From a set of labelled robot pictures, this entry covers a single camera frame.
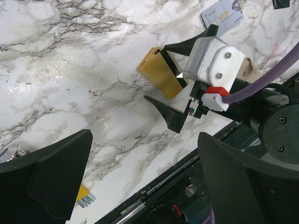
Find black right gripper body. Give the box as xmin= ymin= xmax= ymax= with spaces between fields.
xmin=186 ymin=81 xmax=233 ymax=119

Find beige card holder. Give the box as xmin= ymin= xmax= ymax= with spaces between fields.
xmin=236 ymin=57 xmax=262 ymax=83

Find yellow handled pliers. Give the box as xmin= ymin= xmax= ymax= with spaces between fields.
xmin=76 ymin=184 xmax=95 ymax=208

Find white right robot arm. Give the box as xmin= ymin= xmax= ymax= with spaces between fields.
xmin=147 ymin=25 xmax=299 ymax=165

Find gold card stack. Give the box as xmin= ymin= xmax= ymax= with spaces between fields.
xmin=135 ymin=47 xmax=189 ymax=99

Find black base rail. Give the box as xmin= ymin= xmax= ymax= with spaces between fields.
xmin=93 ymin=121 xmax=299 ymax=224

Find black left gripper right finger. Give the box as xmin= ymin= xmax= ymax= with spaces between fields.
xmin=198 ymin=133 xmax=299 ymax=224

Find silver metal clamp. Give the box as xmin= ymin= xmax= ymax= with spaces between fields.
xmin=0 ymin=145 xmax=27 ymax=163

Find silver VIP card stack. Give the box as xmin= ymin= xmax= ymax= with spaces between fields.
xmin=201 ymin=0 xmax=243 ymax=33

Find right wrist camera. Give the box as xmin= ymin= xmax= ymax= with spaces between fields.
xmin=183 ymin=37 xmax=245 ymax=92

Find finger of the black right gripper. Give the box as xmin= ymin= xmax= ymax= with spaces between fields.
xmin=164 ymin=24 xmax=219 ymax=56
xmin=144 ymin=96 xmax=189 ymax=133

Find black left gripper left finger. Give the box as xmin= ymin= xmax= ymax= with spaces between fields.
xmin=0 ymin=129 xmax=93 ymax=224

